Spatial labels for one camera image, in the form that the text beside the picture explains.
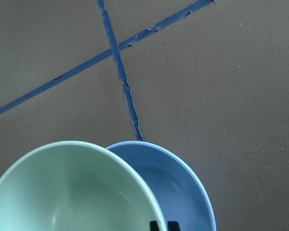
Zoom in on blue bowl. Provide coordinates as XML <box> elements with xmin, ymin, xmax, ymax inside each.
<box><xmin>107</xmin><ymin>141</ymin><xmax>216</xmax><ymax>231</ymax></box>

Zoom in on green bowl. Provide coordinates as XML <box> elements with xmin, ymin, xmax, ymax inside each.
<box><xmin>0</xmin><ymin>141</ymin><xmax>167</xmax><ymax>231</ymax></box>

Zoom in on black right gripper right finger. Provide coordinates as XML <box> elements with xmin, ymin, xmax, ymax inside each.
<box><xmin>167</xmin><ymin>221</ymin><xmax>181</xmax><ymax>231</ymax></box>

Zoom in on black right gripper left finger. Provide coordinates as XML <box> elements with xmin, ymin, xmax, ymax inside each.
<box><xmin>149</xmin><ymin>220</ymin><xmax>159</xmax><ymax>231</ymax></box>

